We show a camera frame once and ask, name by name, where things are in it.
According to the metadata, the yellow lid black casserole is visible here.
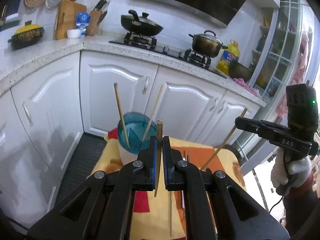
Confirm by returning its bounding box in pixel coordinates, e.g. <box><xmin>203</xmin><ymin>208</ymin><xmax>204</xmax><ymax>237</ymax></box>
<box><xmin>8</xmin><ymin>21</ymin><xmax>44</xmax><ymax>50</ymax></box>

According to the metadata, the black wok with lid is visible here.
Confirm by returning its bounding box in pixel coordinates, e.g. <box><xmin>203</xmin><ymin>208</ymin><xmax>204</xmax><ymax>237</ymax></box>
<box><xmin>120</xmin><ymin>10</ymin><xmax>163</xmax><ymax>36</ymax></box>

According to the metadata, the steel stock pot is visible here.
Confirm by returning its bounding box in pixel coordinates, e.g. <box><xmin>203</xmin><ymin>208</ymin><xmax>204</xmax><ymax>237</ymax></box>
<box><xmin>189</xmin><ymin>30</ymin><xmax>228</xmax><ymax>58</ymax></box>

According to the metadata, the small white bowl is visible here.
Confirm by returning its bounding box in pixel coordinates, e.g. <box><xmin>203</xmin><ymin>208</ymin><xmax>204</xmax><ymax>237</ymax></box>
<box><xmin>67</xmin><ymin>29</ymin><xmax>82</xmax><ymax>39</ymax></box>

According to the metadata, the wooden knife block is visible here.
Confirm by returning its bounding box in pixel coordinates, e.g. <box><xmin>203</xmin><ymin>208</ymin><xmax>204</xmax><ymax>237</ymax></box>
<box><xmin>86</xmin><ymin>0</ymin><xmax>107</xmax><ymax>36</ymax></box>

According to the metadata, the right gloved hand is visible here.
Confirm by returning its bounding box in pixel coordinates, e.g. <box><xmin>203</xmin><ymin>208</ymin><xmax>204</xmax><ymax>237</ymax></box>
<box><xmin>271</xmin><ymin>148</ymin><xmax>311</xmax><ymax>188</ymax></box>

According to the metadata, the pink cloth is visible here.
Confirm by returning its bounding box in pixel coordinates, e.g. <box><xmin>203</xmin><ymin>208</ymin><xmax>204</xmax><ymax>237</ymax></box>
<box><xmin>233</xmin><ymin>78</ymin><xmax>261</xmax><ymax>98</ymax></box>

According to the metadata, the teal rimmed floral utensil holder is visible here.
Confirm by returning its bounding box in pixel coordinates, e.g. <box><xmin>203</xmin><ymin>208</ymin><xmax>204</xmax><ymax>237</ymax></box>
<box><xmin>117</xmin><ymin>112</ymin><xmax>157</xmax><ymax>165</ymax></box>

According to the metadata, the wooden cutting board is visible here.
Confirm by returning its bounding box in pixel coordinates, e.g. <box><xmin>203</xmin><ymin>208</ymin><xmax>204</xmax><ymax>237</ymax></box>
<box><xmin>55</xmin><ymin>0</ymin><xmax>87</xmax><ymax>40</ymax></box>

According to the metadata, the black gas stove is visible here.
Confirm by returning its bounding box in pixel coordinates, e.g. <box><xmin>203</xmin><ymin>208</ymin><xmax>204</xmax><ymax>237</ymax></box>
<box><xmin>110</xmin><ymin>33</ymin><xmax>227</xmax><ymax>79</ymax></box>

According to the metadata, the yellow oil bottle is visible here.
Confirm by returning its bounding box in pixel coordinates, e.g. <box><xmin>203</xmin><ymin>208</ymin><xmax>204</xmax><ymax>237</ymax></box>
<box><xmin>217</xmin><ymin>40</ymin><xmax>240</xmax><ymax>75</ymax></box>

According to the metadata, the dark metal bowl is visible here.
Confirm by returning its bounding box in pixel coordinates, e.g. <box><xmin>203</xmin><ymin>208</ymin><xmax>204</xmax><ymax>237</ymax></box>
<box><xmin>228</xmin><ymin>61</ymin><xmax>253</xmax><ymax>83</ymax></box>

